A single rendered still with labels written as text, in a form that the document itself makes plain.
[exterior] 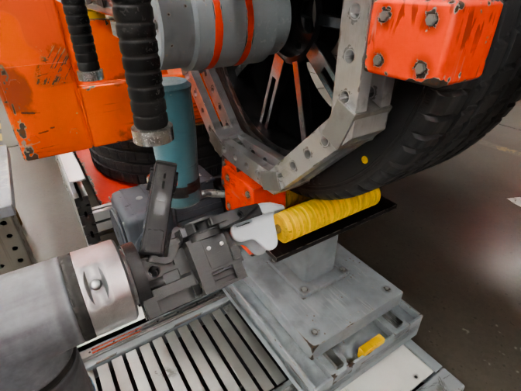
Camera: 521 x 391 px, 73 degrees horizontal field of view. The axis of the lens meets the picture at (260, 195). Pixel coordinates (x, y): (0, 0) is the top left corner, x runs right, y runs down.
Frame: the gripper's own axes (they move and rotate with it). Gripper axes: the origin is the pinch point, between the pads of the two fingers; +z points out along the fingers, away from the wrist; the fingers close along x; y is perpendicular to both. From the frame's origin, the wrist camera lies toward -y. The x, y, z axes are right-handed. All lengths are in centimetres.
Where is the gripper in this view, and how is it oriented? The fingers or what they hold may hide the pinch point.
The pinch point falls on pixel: (273, 205)
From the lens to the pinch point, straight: 48.2
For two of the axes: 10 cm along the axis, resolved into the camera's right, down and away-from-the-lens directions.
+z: 8.4, -2.8, 4.7
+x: 3.8, -3.2, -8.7
